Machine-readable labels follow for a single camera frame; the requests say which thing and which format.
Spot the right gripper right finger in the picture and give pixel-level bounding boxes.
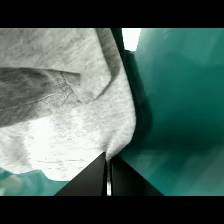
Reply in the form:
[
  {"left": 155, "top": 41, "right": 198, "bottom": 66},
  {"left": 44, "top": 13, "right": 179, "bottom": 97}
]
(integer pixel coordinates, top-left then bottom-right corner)
[{"left": 110, "top": 154, "right": 164, "bottom": 197}]

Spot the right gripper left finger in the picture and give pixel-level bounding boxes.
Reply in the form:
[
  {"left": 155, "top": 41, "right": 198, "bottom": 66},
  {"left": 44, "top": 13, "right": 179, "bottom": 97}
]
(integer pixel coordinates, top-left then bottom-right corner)
[{"left": 54, "top": 151, "right": 108, "bottom": 197}]

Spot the grey T-shirt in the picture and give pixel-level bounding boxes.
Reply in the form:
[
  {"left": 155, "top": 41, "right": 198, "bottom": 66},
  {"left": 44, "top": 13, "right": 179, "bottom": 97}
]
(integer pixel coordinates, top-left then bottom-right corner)
[{"left": 0, "top": 27, "right": 137, "bottom": 197}]

